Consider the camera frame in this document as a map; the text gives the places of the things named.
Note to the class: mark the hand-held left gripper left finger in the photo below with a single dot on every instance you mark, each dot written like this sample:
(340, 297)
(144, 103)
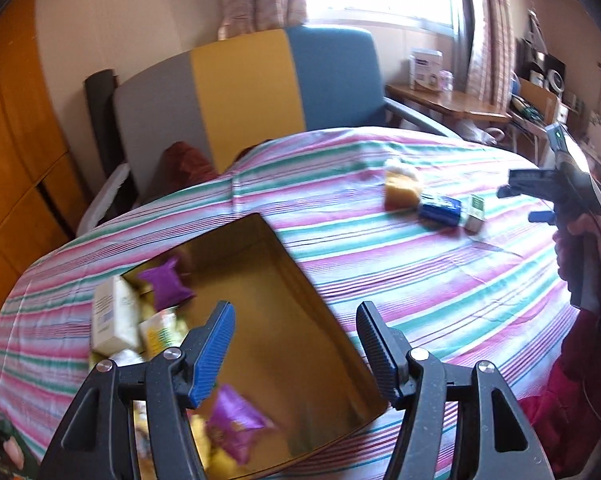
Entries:
(213, 355)

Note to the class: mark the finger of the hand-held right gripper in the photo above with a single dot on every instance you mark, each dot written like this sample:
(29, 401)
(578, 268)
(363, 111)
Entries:
(540, 217)
(530, 180)

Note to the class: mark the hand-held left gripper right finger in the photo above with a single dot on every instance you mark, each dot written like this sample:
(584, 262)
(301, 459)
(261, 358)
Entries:
(380, 350)

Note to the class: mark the yellow green snack bag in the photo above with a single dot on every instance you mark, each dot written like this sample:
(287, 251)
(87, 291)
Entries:
(160, 332)

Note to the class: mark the purple snack packet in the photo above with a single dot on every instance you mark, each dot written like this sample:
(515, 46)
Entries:
(235, 425)
(168, 282)

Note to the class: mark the white knotted sock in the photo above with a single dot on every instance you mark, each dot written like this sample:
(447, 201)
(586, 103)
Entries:
(128, 356)

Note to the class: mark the gold cardboard box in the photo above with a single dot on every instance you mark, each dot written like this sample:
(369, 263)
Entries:
(290, 320)

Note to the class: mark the yellow sock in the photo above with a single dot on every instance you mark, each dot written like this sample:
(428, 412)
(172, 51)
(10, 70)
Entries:
(220, 465)

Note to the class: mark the person's right forearm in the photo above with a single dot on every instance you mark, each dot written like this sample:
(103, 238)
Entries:
(580, 385)

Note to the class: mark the person's right hand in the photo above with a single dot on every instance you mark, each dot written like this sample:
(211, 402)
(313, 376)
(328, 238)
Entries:
(567, 252)

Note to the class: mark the green and white carton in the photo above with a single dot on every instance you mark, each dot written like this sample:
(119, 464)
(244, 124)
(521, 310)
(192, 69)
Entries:
(475, 215)

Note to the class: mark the white plastic bag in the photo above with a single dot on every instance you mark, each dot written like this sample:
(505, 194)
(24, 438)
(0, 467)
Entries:
(482, 132)

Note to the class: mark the blue tissue pack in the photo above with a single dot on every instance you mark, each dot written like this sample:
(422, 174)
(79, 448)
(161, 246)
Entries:
(440, 207)

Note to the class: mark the cream paper box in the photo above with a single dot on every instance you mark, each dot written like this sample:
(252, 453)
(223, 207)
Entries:
(113, 315)

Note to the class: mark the wooden side table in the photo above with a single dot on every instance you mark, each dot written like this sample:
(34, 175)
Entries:
(445, 102)

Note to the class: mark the yellow sponge cake packet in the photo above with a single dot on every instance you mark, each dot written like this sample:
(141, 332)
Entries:
(403, 192)

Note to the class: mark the pink small package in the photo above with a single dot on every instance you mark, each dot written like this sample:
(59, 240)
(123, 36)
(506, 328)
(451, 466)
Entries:
(447, 81)

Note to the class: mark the white rolled sock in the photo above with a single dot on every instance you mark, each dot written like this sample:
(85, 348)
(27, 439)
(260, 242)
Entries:
(399, 166)

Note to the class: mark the white printed carton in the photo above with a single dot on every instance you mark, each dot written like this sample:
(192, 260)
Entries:
(425, 70)

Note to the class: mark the dark red cushion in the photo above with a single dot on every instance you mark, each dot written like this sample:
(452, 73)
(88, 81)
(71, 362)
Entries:
(188, 165)

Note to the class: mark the grey yellow blue armchair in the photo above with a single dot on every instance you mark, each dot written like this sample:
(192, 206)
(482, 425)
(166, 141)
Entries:
(330, 75)

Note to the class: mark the wooden cabinet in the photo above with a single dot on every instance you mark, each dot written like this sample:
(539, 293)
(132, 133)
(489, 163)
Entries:
(20, 135)

